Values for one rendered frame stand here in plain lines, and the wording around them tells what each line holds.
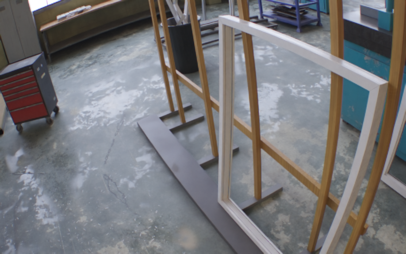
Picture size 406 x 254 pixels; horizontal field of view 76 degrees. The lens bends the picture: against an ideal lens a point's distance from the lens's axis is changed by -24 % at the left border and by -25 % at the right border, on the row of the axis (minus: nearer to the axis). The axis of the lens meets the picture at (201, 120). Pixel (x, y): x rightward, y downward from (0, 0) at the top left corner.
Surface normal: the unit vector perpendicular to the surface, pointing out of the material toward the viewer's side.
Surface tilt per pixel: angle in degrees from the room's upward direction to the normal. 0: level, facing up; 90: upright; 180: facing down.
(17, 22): 90
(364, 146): 82
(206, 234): 0
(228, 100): 90
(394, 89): 90
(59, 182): 0
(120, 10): 90
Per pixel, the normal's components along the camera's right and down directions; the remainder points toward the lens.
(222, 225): -0.14, -0.83
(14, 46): 0.46, 0.42
